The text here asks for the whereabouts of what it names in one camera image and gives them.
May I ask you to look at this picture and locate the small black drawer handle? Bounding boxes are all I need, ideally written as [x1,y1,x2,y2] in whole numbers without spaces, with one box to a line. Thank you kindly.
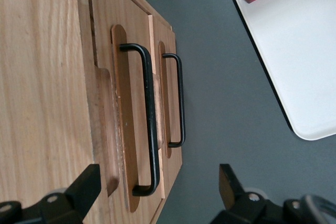
[162,53,186,148]

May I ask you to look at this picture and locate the wooden drawer with large handle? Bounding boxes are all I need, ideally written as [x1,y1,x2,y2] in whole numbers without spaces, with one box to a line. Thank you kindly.
[86,0,166,213]

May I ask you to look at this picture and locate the large black drawer handle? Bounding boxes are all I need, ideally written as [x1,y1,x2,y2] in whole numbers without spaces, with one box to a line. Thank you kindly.
[119,43,160,197]

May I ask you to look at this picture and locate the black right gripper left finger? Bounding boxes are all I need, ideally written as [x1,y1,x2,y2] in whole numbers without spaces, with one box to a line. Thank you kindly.
[39,163,102,224]

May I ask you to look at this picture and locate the wooden drawer with small handle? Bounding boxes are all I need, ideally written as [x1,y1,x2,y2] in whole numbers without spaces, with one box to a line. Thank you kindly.
[148,14,184,224]

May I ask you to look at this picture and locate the white rectangular tray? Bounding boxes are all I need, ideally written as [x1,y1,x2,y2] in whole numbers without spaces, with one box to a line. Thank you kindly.
[231,0,336,141]

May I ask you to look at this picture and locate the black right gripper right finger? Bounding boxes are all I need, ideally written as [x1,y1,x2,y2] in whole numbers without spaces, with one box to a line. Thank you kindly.
[212,163,287,224]

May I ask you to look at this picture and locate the light wooden board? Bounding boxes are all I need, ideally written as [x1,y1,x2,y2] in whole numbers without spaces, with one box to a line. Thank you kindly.
[0,0,184,224]

